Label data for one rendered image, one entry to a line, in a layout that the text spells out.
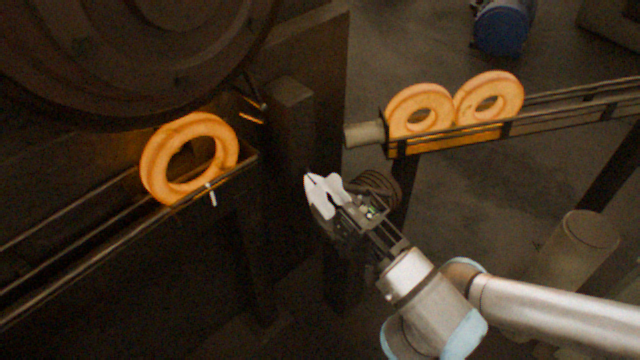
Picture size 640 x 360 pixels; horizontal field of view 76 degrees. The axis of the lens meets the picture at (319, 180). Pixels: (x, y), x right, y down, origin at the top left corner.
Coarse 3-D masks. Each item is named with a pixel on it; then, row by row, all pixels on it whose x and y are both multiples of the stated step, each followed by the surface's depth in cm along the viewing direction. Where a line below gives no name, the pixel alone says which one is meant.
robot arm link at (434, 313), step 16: (432, 272) 63; (416, 288) 61; (432, 288) 61; (448, 288) 62; (400, 304) 62; (416, 304) 61; (432, 304) 60; (448, 304) 60; (464, 304) 61; (416, 320) 61; (432, 320) 60; (448, 320) 59; (464, 320) 59; (480, 320) 61; (416, 336) 64; (432, 336) 60; (448, 336) 59; (464, 336) 59; (480, 336) 59; (432, 352) 64; (448, 352) 59; (464, 352) 58
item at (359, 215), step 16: (368, 192) 67; (352, 208) 65; (368, 208) 66; (384, 208) 66; (336, 224) 68; (352, 224) 63; (368, 224) 64; (384, 224) 65; (336, 240) 69; (352, 240) 65; (368, 240) 66; (384, 240) 65; (400, 240) 64; (384, 256) 64
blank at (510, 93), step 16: (480, 80) 88; (496, 80) 87; (512, 80) 88; (464, 96) 89; (480, 96) 89; (512, 96) 91; (464, 112) 92; (480, 112) 97; (496, 112) 95; (512, 112) 94; (480, 128) 96
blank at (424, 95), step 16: (400, 96) 88; (416, 96) 87; (432, 96) 87; (448, 96) 88; (400, 112) 89; (432, 112) 93; (448, 112) 91; (400, 128) 93; (416, 128) 95; (432, 128) 94
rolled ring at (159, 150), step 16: (160, 128) 69; (176, 128) 69; (192, 128) 70; (208, 128) 73; (224, 128) 76; (160, 144) 68; (176, 144) 70; (224, 144) 78; (144, 160) 69; (160, 160) 69; (224, 160) 80; (144, 176) 70; (160, 176) 71; (208, 176) 82; (160, 192) 73; (176, 192) 76
